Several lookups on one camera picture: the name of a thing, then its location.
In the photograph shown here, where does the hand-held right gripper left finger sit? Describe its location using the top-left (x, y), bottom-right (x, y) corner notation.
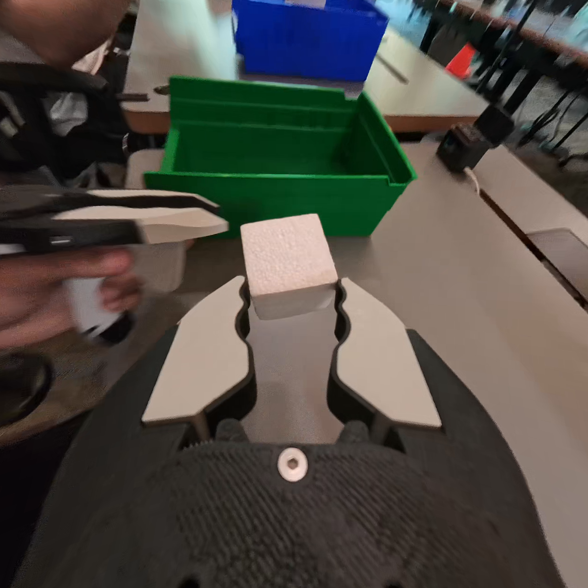
top-left (141, 276), bottom-right (256, 441)

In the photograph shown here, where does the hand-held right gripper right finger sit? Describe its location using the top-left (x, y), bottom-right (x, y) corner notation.
top-left (328, 277), bottom-right (443, 443)

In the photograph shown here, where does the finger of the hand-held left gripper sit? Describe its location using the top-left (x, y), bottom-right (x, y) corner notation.
top-left (52, 207), bottom-right (230, 245)
top-left (85, 188), bottom-right (221, 215)

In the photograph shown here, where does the person's left hand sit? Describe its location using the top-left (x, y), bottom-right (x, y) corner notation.
top-left (0, 249), bottom-right (143, 349)

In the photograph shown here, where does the green plastic bin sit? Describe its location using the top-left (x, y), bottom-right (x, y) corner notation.
top-left (143, 75), bottom-right (419, 240)

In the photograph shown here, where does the blue plastic bin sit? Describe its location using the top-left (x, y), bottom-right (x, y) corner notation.
top-left (231, 0), bottom-right (390, 84)

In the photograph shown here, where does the black power adapter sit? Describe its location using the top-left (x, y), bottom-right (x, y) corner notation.
top-left (436, 106), bottom-right (515, 174)

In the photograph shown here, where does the brown-edged table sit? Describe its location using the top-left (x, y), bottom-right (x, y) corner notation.
top-left (122, 0), bottom-right (490, 134)

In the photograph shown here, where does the orange cone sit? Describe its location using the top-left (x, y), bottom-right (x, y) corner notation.
top-left (446, 43), bottom-right (477, 77)

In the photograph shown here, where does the desk cable tray lid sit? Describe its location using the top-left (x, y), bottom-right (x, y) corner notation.
top-left (527, 229), bottom-right (588, 306)

